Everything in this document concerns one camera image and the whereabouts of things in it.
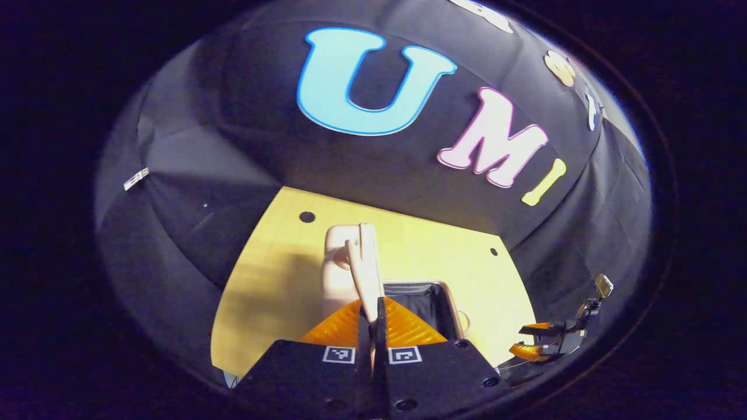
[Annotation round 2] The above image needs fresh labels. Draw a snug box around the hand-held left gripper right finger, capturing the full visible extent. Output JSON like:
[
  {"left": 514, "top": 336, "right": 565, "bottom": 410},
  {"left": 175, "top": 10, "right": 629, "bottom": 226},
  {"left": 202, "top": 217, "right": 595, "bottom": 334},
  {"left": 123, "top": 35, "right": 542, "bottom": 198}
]
[{"left": 376, "top": 296, "right": 509, "bottom": 419}]

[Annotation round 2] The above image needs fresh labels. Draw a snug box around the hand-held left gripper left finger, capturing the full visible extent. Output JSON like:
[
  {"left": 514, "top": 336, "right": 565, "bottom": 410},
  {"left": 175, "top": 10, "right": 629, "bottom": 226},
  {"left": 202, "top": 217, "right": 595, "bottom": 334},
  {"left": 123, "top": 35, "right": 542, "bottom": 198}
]
[{"left": 232, "top": 297, "right": 378, "bottom": 419}]

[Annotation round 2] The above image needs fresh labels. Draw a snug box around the black backdrop cloth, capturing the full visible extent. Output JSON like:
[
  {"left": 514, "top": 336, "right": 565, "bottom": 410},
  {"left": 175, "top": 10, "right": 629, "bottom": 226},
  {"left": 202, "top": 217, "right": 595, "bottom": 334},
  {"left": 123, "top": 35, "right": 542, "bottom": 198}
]
[{"left": 96, "top": 0, "right": 653, "bottom": 386}]

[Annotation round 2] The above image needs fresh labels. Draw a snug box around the white cloth clip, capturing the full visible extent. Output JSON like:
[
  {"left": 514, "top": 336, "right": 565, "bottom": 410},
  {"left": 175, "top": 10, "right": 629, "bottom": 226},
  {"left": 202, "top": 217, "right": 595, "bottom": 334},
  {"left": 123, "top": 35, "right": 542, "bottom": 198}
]
[{"left": 123, "top": 167, "right": 150, "bottom": 191}]

